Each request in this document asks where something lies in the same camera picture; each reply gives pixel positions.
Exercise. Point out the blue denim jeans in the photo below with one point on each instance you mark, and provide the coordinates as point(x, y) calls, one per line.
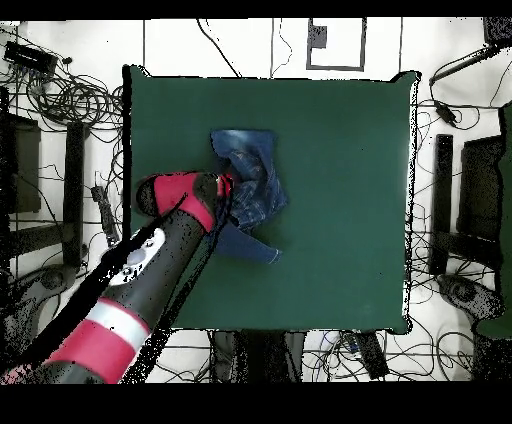
point(256, 192)

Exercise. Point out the grey rectangular frame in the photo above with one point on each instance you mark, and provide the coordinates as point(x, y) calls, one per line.
point(336, 68)

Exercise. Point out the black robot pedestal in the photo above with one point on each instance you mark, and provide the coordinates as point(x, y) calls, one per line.
point(256, 356)

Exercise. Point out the black electronics box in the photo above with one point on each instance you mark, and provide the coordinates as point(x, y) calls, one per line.
point(30, 58)

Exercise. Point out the black power strip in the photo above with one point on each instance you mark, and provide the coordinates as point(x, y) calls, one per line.
point(104, 212)

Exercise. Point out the dark flat panel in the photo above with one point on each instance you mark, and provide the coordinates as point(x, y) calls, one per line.
point(480, 188)
point(24, 168)

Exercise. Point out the black flat device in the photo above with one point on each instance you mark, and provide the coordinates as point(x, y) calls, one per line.
point(372, 356)

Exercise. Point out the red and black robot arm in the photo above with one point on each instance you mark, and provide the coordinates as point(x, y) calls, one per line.
point(116, 340)

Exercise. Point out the black corner box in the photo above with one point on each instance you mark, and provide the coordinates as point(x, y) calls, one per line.
point(498, 30)

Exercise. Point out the black rod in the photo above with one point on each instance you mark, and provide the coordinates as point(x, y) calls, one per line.
point(460, 66)

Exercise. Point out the grey square plate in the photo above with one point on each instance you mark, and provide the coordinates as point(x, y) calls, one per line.
point(318, 36)

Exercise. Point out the grey stand base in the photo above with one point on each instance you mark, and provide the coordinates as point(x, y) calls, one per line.
point(54, 278)
point(464, 292)

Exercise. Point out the dark green table cloth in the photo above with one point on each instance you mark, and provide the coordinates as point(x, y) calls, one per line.
point(340, 160)

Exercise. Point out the black power adapter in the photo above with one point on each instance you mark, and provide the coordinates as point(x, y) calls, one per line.
point(445, 112)

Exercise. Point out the black stand bar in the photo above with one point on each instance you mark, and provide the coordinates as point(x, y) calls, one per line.
point(74, 192)
point(442, 200)

